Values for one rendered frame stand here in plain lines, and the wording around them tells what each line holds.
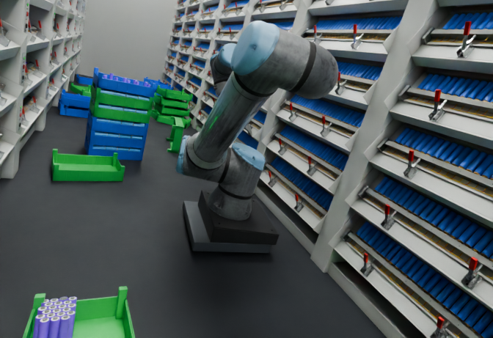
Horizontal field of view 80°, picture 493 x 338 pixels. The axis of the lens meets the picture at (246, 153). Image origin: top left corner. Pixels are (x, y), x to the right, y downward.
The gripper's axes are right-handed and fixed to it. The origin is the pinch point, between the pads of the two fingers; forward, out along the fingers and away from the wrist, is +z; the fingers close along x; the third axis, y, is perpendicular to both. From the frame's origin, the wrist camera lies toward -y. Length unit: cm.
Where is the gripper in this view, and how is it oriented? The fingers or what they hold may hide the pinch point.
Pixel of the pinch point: (235, 139)
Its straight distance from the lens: 126.2
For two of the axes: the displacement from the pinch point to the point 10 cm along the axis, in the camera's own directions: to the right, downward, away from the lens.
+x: -9.4, 1.7, -3.1
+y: -3.0, 0.7, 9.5
